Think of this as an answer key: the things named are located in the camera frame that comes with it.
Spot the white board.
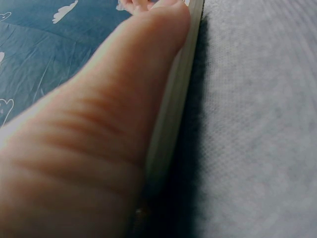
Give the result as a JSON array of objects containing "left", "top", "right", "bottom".
[{"left": 144, "top": 0, "right": 205, "bottom": 199}]

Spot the person's left hand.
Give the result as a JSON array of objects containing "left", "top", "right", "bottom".
[{"left": 0, "top": 0, "right": 192, "bottom": 238}]

